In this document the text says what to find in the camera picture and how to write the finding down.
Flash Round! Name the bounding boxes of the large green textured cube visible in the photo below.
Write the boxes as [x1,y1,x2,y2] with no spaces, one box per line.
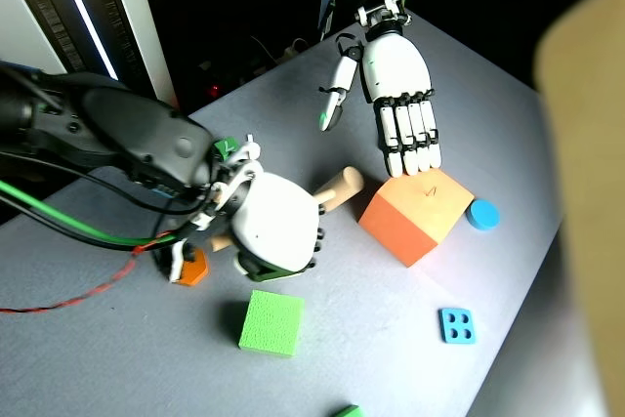
[237,289,306,357]

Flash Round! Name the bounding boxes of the white light strip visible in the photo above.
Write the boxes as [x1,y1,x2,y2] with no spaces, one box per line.
[48,0,121,82]

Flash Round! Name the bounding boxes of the wooden mallet with white grip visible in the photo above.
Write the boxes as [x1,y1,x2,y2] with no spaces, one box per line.
[209,166,365,252]

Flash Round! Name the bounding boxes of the large orange cube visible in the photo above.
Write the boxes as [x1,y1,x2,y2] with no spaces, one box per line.
[357,167,476,270]

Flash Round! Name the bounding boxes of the red black twisted cable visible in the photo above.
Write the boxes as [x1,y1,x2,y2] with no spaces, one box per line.
[0,230,172,314]

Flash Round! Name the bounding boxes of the teal round piece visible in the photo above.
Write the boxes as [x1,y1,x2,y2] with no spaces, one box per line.
[464,198,501,231]

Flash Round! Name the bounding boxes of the blurred tan foreground object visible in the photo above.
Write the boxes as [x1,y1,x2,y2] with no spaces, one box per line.
[534,0,625,417]

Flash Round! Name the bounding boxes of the orange hexagon block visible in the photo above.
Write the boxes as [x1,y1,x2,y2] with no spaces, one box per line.
[174,246,210,287]

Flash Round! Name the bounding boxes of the grey table cloth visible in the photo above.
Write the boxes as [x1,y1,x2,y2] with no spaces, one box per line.
[0,9,580,417]

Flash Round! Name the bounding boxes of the small green letter cube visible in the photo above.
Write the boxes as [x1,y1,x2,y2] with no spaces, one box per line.
[213,138,239,163]

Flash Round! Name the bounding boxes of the blue four-hole square piece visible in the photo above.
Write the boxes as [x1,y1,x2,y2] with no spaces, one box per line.
[437,308,479,345]

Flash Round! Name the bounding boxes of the green cable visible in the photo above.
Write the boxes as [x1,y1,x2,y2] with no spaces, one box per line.
[0,180,180,248]

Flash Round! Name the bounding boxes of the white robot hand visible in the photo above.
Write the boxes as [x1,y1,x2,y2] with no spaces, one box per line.
[163,172,327,285]
[317,31,443,179]

